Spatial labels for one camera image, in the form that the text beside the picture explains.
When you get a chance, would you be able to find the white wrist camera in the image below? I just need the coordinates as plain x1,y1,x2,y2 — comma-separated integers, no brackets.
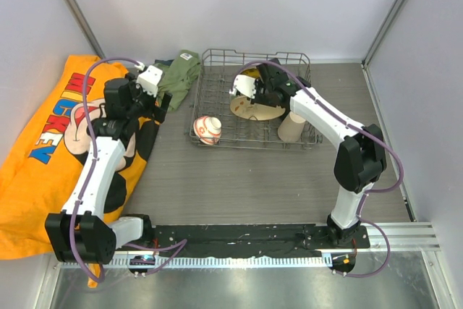
135,62,163,97
229,75,257,99

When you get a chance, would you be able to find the grey wire dish rack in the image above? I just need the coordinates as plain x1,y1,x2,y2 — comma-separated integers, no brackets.
192,48,323,151

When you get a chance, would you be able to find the beige paper cup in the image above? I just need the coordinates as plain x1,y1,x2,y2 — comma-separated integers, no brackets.
277,111,306,143

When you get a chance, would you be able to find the cream bird painted plate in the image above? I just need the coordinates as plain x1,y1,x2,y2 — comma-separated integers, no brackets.
230,96,286,122

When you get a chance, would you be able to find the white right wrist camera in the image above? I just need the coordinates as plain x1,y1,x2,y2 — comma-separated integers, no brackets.
229,75,257,99

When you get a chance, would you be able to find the right aluminium frame post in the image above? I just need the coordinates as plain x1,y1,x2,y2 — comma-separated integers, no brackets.
361,0,430,68

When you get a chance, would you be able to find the green crumpled cloth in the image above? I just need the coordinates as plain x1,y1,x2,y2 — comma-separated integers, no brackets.
154,50,201,111

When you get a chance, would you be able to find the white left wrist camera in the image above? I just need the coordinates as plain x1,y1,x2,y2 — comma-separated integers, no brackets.
135,62,163,97

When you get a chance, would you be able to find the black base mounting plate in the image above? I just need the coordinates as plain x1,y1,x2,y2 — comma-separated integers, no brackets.
133,224,370,258

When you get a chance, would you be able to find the yellow patterned small plate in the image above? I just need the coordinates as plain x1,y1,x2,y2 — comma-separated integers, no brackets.
240,67,260,79

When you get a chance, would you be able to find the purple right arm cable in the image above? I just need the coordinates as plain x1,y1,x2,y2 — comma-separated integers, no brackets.
234,61,405,279

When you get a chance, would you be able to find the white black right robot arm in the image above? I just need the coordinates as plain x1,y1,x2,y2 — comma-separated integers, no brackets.
251,59,387,247

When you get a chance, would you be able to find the white slotted cable duct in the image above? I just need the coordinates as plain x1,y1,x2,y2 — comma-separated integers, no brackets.
104,253,332,269

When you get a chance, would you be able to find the grey aluminium frame post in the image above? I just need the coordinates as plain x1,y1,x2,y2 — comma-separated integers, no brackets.
64,0,106,58

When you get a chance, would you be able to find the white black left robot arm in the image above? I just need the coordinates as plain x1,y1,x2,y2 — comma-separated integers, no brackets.
45,71,171,265

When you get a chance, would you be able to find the orange Mickey t-shirt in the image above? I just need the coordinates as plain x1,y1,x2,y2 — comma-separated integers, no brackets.
0,54,160,289

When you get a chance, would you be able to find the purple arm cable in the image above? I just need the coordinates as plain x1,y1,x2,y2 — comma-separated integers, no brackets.
234,61,405,279
68,54,189,284

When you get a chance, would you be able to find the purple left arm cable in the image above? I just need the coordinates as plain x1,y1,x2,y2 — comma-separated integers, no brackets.
68,54,189,284

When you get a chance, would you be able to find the white red patterned bowl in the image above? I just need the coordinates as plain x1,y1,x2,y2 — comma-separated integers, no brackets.
193,116,222,145

